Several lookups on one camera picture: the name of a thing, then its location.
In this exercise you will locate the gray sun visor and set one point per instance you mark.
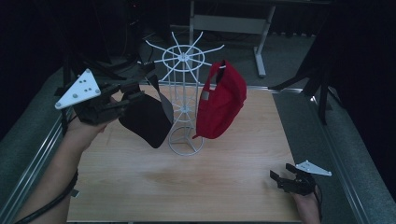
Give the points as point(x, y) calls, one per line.
point(146, 121)

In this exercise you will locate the metal floor rail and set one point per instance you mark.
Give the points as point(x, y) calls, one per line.
point(21, 174)
point(339, 161)

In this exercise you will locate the dark computer tower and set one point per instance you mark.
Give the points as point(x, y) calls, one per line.
point(134, 28)

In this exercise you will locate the person's left hand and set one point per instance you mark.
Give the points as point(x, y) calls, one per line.
point(84, 130)

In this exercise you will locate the person's right hand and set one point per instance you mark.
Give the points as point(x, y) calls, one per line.
point(306, 207)

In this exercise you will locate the red baseball cap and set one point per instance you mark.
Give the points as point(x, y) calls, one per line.
point(221, 105)

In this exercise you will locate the white metal desk frame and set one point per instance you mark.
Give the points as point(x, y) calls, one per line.
point(230, 23)

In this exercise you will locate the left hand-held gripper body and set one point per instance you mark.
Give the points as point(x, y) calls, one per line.
point(84, 93)

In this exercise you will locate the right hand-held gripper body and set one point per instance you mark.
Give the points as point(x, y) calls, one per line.
point(303, 179)

